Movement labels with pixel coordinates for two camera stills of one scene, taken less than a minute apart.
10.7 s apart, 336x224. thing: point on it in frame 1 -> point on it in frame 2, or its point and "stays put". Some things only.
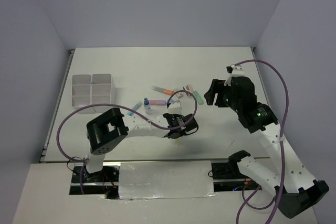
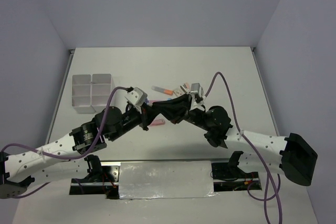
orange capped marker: [169, 92] stays put
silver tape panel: [165, 179] stays put
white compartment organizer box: [92, 89] stays put
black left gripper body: [181, 135] -> [144, 116]
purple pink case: [157, 102] stays put
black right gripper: [216, 85] -> [178, 105]
